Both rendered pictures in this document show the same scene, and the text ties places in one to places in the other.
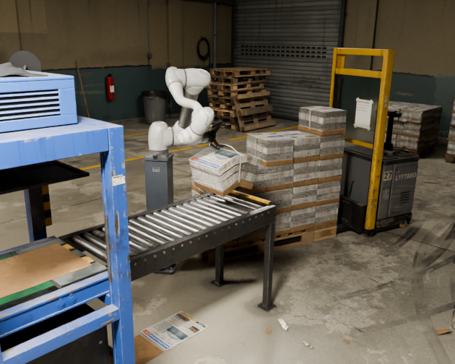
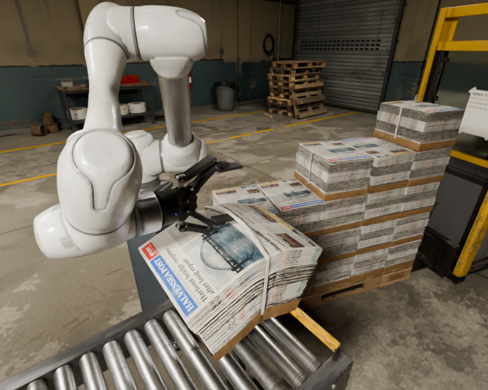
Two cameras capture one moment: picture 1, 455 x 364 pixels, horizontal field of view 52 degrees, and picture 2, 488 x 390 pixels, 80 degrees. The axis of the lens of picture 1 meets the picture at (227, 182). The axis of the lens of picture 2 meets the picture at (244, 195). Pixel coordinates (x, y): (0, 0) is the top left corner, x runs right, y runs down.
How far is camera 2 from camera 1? 2.51 m
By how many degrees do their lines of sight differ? 13
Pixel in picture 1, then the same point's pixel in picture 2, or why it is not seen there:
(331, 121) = (438, 128)
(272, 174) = (333, 211)
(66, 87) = not seen: outside the picture
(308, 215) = (376, 259)
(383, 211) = (482, 251)
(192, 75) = (151, 22)
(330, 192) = (413, 228)
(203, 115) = (67, 172)
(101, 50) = not seen: hidden behind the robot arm
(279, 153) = (347, 180)
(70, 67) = not seen: hidden behind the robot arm
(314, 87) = (364, 77)
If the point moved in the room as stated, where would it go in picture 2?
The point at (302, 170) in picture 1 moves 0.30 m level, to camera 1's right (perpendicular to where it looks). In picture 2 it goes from (379, 203) to (431, 206)
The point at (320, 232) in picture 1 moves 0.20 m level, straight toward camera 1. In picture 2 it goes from (389, 276) to (391, 295)
